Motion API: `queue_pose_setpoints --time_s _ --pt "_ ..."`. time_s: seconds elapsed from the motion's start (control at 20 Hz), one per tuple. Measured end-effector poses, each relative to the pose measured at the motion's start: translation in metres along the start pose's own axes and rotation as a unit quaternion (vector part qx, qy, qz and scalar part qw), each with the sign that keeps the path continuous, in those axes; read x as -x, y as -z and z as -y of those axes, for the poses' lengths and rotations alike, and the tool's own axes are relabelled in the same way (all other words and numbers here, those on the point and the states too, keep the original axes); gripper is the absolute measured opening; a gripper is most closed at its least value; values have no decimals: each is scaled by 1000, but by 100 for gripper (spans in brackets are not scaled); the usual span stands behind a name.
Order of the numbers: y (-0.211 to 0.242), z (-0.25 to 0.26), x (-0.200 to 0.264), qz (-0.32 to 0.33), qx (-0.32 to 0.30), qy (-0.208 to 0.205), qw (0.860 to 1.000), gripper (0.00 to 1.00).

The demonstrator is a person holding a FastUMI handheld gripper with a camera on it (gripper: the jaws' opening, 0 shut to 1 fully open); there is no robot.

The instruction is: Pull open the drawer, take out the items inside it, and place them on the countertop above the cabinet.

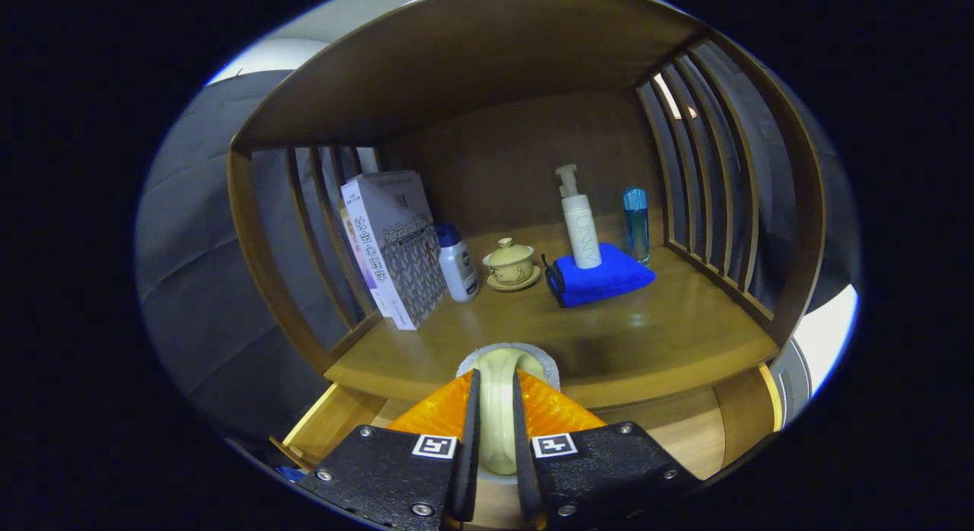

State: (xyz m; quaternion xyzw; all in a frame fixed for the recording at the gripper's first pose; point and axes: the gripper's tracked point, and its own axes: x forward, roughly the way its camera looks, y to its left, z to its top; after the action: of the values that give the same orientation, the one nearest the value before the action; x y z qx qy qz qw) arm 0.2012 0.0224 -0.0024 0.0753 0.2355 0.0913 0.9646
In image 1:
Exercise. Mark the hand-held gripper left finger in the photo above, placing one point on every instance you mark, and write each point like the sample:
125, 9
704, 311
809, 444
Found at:
396, 470

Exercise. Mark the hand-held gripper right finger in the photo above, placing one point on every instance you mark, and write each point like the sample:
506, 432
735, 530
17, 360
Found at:
601, 470

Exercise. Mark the wooden drawer with black knob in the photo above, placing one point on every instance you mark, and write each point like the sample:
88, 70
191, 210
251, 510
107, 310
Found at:
685, 432

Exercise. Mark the wooden countertop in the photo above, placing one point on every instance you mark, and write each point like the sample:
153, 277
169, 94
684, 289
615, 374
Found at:
647, 325

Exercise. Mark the white drawer unit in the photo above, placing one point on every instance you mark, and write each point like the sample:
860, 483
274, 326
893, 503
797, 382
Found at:
829, 325

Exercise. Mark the brown wooden cabinet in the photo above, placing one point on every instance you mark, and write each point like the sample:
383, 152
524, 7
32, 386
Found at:
472, 74

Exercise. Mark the folded blue cloth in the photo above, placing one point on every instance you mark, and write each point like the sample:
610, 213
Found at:
601, 284

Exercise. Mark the white bottle with blue cap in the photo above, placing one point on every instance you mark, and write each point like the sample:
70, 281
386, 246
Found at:
459, 272

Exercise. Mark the thick white book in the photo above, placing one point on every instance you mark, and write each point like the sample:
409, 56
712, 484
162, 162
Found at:
396, 249

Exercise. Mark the yellow lidded teacup with saucer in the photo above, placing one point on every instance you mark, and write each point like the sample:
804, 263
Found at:
510, 265

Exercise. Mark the white pump bottle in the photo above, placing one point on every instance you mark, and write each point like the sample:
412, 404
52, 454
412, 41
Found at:
582, 234

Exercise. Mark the thin purple book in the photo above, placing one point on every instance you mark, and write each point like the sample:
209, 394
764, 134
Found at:
351, 234

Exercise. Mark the clear blue bottle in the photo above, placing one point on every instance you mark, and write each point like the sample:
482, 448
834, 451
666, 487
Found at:
637, 227

